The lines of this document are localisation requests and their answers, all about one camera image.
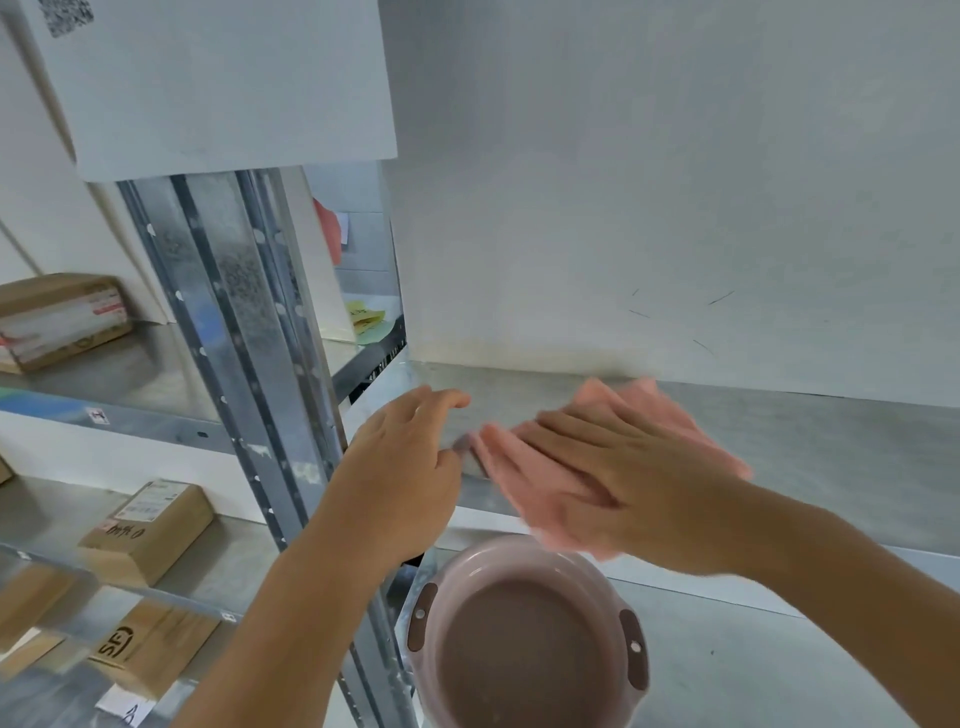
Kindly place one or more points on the person's left hand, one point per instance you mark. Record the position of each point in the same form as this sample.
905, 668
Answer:
390, 480

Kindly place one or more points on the person's right hand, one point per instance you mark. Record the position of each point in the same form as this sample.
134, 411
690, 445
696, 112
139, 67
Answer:
660, 502

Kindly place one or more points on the person's right fingers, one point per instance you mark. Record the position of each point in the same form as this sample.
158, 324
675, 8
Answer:
577, 442

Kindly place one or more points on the person's left thumb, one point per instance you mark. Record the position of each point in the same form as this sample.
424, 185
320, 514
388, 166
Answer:
452, 459

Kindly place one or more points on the pink cleaning cloth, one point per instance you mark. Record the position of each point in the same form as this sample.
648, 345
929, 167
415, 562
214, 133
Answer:
525, 487

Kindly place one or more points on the person's right forearm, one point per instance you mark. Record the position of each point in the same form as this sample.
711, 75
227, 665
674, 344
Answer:
855, 585

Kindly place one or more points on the person's left forearm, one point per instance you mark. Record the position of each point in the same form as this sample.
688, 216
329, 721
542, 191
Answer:
300, 630

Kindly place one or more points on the yellow sticky notes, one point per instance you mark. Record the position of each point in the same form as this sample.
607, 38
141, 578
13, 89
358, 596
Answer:
365, 315

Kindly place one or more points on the pink plastic basin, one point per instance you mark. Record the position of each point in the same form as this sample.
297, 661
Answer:
525, 645

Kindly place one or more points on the grey metal shelf upright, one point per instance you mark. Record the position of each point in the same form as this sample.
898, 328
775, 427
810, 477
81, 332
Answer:
247, 322

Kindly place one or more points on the red bag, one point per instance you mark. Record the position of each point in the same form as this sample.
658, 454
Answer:
328, 229

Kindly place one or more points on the cardboard box with white label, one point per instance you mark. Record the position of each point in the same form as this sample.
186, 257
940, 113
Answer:
146, 529

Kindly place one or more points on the grey metal shelf rack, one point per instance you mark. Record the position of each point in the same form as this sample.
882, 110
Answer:
112, 390

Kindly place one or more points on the cardboard box with black print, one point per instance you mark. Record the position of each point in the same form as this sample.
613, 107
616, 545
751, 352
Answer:
161, 649

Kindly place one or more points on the white shelf label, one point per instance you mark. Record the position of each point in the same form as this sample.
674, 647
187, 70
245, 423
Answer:
124, 705

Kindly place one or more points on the cardboard box with red-white label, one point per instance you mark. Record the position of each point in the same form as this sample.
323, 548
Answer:
60, 319

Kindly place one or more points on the white paper sheet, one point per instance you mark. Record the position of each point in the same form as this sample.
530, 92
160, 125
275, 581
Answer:
225, 82

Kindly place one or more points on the plain cardboard box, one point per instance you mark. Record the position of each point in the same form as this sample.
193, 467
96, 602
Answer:
30, 604

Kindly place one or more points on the flat cardboard box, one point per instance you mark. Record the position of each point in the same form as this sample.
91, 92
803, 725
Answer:
26, 656

